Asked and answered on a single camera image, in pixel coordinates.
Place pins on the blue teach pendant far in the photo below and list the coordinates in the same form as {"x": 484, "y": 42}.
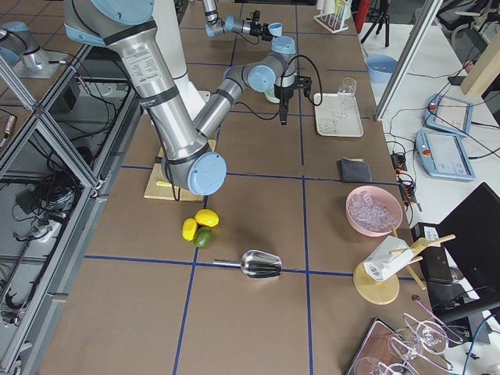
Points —
{"x": 448, "y": 114}

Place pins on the white wire cup rack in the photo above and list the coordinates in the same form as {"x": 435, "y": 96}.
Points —
{"x": 333, "y": 14}

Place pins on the pink bowl with ice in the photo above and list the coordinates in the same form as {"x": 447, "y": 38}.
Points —
{"x": 373, "y": 211}

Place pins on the yellow lemon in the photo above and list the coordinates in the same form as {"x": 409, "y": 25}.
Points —
{"x": 207, "y": 218}
{"x": 189, "y": 229}

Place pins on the black monitor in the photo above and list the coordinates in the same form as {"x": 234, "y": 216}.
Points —
{"x": 475, "y": 249}

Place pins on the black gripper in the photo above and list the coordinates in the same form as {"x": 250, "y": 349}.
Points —
{"x": 283, "y": 96}
{"x": 256, "y": 28}

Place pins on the blue teach pendant near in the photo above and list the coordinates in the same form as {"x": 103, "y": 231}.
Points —
{"x": 443, "y": 156}

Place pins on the light blue plastic cup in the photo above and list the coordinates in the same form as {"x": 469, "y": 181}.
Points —
{"x": 275, "y": 29}

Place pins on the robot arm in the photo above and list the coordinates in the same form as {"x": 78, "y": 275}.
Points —
{"x": 216, "y": 26}
{"x": 146, "y": 37}

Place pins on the wooden cutting board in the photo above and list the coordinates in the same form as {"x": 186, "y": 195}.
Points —
{"x": 166, "y": 193}

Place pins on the metal ice scoop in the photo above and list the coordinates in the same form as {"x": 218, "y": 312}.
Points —
{"x": 255, "y": 264}

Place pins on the blue teach pendant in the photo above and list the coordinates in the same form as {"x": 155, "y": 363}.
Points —
{"x": 448, "y": 114}
{"x": 443, "y": 156}

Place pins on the green avocado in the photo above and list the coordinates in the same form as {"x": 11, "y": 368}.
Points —
{"x": 203, "y": 237}

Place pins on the green bowl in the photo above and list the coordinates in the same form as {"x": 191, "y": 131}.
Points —
{"x": 270, "y": 96}

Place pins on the wine glass on tray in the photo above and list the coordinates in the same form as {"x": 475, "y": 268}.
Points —
{"x": 345, "y": 95}

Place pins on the aluminium frame post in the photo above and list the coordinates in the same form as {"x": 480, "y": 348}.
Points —
{"x": 416, "y": 36}

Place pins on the blue bowl with fork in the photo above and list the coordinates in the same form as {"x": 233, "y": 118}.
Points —
{"x": 380, "y": 68}

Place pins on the yellow plastic knife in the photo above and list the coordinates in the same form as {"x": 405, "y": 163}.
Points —
{"x": 163, "y": 184}

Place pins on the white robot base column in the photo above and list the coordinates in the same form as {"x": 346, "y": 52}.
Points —
{"x": 170, "y": 45}

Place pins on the cream bear tray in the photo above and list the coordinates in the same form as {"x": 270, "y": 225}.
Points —
{"x": 349, "y": 127}

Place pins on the wooden paper towel stand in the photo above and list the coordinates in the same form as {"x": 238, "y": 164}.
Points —
{"x": 376, "y": 279}

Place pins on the grey folded cloth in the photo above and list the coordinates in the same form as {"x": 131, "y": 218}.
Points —
{"x": 353, "y": 171}

